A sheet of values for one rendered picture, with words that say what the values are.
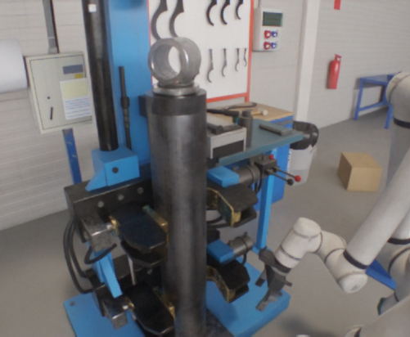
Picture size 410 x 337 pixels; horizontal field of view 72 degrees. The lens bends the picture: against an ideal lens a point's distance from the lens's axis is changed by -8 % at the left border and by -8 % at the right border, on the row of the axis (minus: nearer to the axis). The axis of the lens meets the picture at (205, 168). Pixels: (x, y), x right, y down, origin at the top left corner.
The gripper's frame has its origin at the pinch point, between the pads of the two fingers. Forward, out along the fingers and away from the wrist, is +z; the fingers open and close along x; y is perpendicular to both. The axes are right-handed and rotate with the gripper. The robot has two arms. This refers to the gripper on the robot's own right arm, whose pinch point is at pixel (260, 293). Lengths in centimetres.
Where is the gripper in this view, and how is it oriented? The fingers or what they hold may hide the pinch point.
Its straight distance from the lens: 120.6
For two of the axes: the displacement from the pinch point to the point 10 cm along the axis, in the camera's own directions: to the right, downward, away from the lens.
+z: -4.1, 8.4, 3.4
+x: 1.2, -3.2, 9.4
